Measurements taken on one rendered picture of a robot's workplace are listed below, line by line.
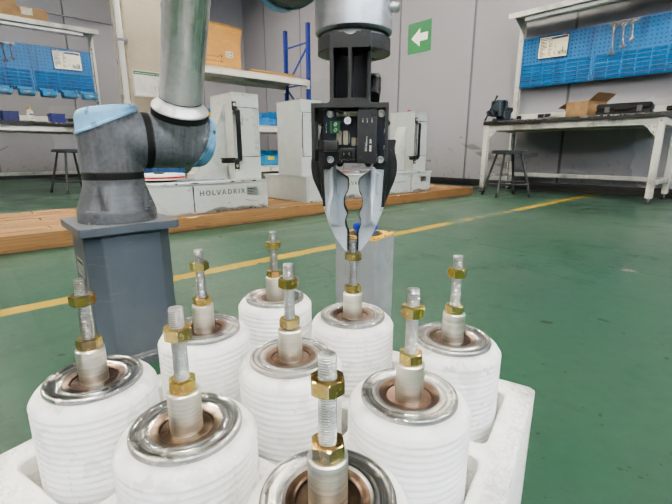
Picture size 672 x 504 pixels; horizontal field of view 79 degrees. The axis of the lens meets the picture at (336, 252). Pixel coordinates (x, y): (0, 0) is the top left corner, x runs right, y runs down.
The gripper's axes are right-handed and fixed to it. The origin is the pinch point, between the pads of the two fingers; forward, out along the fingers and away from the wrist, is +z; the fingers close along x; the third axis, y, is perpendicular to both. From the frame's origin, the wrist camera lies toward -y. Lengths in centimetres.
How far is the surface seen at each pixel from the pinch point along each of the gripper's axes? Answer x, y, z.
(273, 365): -6.2, 13.4, 9.1
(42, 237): -151, -124, 29
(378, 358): 3.2, 4.2, 12.8
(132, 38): -342, -539, -161
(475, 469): 11.8, 14.3, 17.6
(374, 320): 2.6, 2.4, 9.0
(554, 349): 43, -45, 34
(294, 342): -4.5, 12.3, 7.3
